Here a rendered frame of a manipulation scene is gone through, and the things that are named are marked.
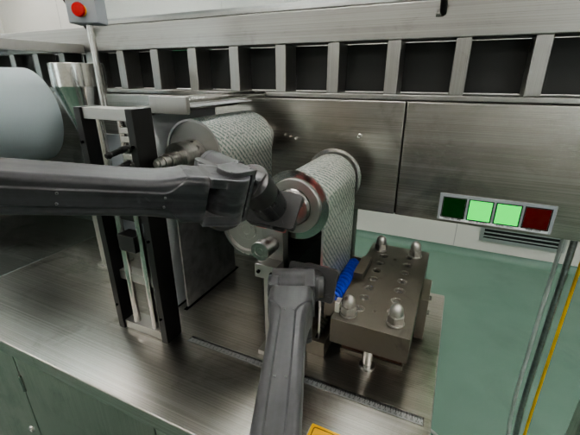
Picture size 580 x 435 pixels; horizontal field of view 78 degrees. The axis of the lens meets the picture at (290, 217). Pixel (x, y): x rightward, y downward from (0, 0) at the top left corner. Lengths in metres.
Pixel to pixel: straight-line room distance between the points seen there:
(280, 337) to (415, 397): 0.45
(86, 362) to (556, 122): 1.16
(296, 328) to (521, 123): 0.71
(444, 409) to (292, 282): 1.63
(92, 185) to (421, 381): 0.72
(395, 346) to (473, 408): 1.41
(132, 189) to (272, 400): 0.27
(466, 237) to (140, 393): 3.10
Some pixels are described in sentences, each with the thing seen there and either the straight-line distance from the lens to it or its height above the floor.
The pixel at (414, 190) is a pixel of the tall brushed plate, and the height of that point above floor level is 1.22.
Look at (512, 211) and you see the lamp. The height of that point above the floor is 1.20.
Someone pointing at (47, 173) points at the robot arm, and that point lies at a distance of 0.43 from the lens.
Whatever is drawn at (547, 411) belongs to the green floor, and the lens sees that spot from 2.31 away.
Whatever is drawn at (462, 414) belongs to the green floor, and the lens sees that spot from 2.11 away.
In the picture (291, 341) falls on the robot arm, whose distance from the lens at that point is 0.44.
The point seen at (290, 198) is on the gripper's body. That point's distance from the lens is 0.62.
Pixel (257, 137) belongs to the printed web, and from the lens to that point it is 0.93.
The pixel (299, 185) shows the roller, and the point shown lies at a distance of 0.70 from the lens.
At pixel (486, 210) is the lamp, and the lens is 1.00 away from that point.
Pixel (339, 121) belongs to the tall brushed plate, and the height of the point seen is 1.38.
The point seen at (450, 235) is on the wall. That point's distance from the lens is 3.55.
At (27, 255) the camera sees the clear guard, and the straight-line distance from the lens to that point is 1.50.
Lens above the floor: 1.50
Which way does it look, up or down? 22 degrees down
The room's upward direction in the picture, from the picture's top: straight up
